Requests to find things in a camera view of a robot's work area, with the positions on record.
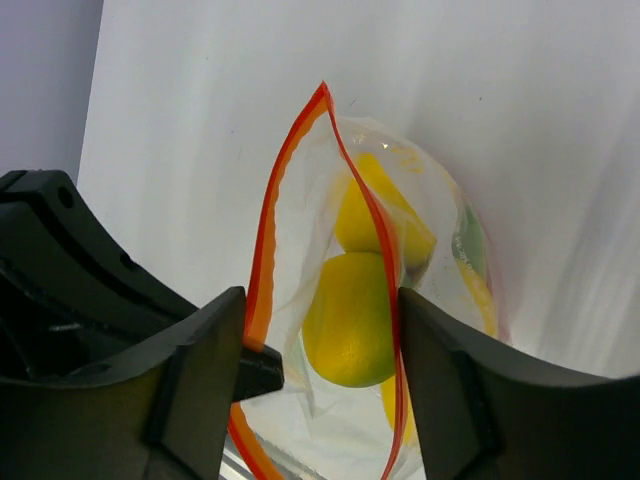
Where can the clear zip top bag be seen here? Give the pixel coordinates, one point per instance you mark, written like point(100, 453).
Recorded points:
point(329, 431)

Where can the yellow orange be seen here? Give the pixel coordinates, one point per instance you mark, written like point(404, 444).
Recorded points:
point(346, 332)

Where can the yellow lemon front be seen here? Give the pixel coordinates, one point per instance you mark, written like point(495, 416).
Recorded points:
point(355, 229)

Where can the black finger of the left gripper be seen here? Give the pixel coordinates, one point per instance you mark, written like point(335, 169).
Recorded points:
point(72, 297)

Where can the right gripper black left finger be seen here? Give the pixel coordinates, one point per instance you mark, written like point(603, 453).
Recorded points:
point(158, 410)

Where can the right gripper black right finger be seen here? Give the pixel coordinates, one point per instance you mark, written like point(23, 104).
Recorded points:
point(484, 410)

